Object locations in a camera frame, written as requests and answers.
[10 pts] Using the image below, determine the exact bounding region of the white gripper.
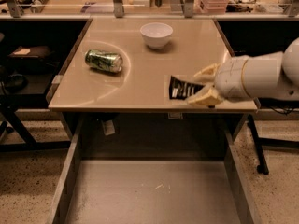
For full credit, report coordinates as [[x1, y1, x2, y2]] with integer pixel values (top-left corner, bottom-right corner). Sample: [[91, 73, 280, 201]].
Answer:
[[187, 56, 249, 106]]

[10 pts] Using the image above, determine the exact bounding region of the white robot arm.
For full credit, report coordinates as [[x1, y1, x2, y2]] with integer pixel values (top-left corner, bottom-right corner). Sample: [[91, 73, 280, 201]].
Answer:
[[187, 38, 299, 106]]

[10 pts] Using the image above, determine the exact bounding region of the beige counter cabinet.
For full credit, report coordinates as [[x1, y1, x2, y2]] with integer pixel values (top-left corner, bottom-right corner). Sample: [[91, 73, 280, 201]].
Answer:
[[45, 17, 261, 114]]

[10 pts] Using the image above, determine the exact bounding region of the open grey drawer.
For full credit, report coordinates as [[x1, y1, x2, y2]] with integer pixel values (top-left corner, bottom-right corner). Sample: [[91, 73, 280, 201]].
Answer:
[[46, 114, 262, 224]]

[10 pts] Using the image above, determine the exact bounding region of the white ceramic bowl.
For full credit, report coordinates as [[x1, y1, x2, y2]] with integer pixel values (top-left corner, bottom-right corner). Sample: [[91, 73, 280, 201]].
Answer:
[[140, 22, 173, 49]]

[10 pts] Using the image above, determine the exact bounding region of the black table leg right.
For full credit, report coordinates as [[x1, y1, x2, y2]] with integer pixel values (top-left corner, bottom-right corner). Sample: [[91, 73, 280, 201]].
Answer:
[[248, 115, 269, 175]]

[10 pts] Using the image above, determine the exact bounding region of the black table leg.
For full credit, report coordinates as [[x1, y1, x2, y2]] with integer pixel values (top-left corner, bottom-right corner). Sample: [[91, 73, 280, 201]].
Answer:
[[248, 115, 269, 175], [0, 105, 71, 152]]

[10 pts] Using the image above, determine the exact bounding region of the green soda can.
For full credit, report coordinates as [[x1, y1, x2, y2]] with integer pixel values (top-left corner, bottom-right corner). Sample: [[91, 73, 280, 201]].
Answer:
[[85, 49, 123, 74]]

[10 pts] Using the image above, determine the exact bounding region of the white paper tag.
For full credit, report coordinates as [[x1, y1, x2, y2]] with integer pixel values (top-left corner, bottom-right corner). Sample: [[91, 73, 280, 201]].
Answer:
[[102, 120, 115, 135]]

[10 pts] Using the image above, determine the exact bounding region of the black table leg left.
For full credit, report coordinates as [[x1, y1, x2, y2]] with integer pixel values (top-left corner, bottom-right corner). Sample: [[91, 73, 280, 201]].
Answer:
[[0, 105, 71, 152]]

